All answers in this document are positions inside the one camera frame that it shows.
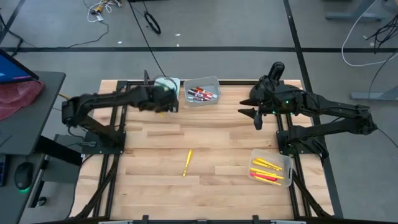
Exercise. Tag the black computer mouse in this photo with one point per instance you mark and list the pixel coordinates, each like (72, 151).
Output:
(23, 174)

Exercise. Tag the thin red pen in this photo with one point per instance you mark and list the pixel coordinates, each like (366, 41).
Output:
(262, 177)

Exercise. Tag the black frame bracket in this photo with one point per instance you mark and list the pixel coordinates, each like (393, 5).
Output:
(145, 219)
(256, 219)

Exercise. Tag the clear plastic bin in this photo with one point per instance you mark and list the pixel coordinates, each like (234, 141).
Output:
(286, 158)

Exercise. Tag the dark keyboard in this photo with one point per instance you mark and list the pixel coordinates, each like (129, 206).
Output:
(2, 171)

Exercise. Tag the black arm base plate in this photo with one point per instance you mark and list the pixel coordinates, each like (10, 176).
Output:
(93, 151)
(281, 150)

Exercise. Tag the red cloth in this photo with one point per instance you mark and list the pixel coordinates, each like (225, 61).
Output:
(18, 96)

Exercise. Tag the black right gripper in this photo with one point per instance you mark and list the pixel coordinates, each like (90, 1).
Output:
(276, 99)

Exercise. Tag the red white marker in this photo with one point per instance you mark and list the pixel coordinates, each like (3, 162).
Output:
(202, 94)

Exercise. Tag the dark grey desk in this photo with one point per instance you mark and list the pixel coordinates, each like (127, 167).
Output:
(18, 140)

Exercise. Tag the blue screen monitor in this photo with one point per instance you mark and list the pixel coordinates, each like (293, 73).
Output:
(12, 70)

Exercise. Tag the grey desk leg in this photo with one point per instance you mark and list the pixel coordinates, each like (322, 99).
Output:
(38, 183)

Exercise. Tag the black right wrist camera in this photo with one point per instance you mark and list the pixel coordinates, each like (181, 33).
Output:
(258, 122)

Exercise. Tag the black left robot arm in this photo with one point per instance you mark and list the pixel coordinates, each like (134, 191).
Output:
(102, 99)

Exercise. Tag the grey table foot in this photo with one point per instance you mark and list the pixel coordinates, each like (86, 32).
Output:
(354, 16)
(373, 96)

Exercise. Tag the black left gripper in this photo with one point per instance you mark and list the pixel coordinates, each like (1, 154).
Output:
(152, 98)

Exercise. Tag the white plastic bin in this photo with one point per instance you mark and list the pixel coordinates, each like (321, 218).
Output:
(174, 81)

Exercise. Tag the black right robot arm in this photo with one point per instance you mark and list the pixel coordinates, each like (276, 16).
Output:
(335, 109)

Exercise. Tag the black support beam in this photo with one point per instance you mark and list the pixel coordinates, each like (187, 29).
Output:
(62, 154)

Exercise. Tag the orange white marker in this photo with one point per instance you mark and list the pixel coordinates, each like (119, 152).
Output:
(207, 91)

